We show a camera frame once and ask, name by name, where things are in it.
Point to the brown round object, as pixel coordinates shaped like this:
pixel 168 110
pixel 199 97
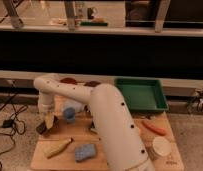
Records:
pixel 92 83

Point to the black metal clip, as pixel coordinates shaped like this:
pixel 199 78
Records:
pixel 92 128

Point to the orange sausage toy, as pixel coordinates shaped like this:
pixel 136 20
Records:
pixel 153 128

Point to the red bowl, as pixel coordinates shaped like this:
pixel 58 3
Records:
pixel 69 81

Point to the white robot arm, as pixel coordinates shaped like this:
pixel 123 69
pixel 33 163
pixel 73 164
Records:
pixel 122 145

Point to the green plastic tray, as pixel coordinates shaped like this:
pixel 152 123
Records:
pixel 142 95

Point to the blue sponge cloth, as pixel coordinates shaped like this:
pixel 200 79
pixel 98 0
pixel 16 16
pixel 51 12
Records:
pixel 84 152

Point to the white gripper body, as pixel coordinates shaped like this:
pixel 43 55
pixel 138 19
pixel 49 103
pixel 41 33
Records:
pixel 46 103

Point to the clear bottle blue cap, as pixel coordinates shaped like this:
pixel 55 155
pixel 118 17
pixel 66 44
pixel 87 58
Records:
pixel 70 109

